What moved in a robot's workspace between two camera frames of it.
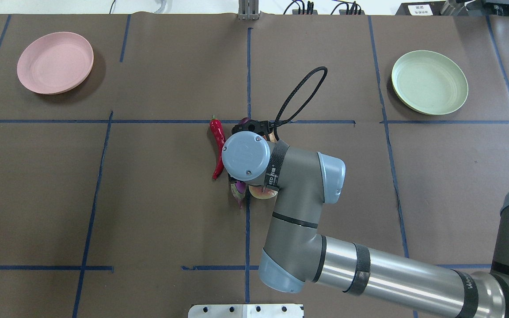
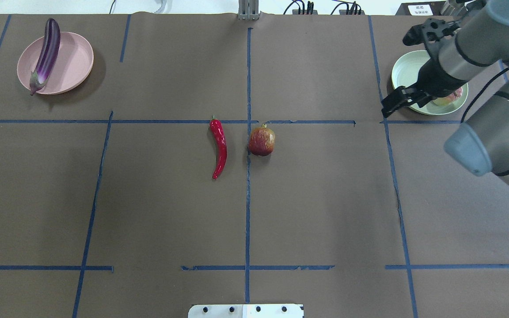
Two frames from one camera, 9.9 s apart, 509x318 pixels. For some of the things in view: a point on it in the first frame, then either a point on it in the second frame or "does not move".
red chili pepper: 219,139 does not move
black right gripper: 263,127 → 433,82
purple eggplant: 239,189 → 39,79
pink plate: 54,62 does not move
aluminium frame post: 248,10 does not move
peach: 262,192 → 446,100
